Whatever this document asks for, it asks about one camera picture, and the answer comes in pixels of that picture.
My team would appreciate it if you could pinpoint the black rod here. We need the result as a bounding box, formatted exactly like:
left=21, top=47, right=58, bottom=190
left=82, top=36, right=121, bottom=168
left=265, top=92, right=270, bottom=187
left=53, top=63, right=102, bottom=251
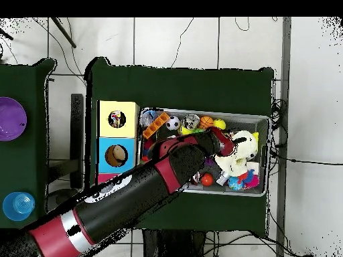
left=51, top=17, right=77, bottom=49

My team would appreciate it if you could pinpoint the cream waffle cloth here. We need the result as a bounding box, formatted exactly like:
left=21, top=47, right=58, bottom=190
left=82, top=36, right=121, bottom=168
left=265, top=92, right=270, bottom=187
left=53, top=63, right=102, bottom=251
left=214, top=131, right=259, bottom=177

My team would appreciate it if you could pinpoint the clear mesh bin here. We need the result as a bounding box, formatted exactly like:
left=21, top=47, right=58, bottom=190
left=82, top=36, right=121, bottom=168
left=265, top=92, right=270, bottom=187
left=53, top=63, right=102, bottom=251
left=135, top=108, right=270, bottom=198

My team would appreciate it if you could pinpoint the black panel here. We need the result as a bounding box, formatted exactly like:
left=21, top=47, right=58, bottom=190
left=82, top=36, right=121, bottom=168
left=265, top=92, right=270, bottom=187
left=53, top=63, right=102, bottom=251
left=70, top=93, right=84, bottom=189

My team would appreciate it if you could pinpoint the red-orange ball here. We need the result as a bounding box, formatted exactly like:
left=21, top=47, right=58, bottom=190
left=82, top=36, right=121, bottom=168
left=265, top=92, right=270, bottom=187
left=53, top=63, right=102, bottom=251
left=200, top=173, right=214, bottom=187

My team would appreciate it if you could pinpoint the orange plastic gear toy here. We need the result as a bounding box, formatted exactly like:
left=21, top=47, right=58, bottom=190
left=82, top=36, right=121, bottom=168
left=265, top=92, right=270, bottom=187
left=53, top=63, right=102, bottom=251
left=142, top=111, right=171, bottom=140

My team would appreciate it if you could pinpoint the blue bowl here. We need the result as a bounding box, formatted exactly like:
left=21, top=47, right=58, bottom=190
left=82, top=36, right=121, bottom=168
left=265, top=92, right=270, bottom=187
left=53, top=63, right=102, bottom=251
left=2, top=191, right=36, bottom=222

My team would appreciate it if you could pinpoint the black floor cable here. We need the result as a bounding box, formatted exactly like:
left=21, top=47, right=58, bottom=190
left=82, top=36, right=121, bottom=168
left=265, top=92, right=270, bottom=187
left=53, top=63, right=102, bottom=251
left=269, top=152, right=343, bottom=166

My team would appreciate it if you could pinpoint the silver drink can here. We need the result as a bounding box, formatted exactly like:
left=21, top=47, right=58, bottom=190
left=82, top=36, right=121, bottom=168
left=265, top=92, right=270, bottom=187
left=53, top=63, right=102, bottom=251
left=184, top=113, right=200, bottom=129

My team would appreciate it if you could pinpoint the small soccer ball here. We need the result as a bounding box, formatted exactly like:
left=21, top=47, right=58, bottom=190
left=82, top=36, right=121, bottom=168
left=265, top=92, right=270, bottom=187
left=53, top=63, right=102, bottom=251
left=165, top=115, right=181, bottom=131

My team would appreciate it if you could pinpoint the white colourful spotted cloth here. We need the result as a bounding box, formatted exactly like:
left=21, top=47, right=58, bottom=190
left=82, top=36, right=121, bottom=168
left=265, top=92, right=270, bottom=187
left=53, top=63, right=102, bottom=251
left=109, top=111, right=126, bottom=128

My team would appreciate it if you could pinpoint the small orange basketball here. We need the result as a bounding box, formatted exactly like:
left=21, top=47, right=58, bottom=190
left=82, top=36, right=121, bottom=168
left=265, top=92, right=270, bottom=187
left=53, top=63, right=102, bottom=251
left=199, top=115, right=214, bottom=130

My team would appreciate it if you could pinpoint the wooden three-hole box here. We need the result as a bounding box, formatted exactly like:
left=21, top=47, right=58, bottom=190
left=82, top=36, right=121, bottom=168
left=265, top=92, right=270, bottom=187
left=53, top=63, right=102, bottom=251
left=96, top=100, right=140, bottom=185

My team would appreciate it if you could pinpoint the purple bowl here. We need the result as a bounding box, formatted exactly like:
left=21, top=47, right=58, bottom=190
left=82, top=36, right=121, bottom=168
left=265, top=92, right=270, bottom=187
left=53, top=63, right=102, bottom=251
left=0, top=96, right=27, bottom=142

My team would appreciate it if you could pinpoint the green side table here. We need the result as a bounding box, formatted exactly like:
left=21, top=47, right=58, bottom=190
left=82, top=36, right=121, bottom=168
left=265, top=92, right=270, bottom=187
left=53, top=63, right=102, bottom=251
left=0, top=58, right=61, bottom=231

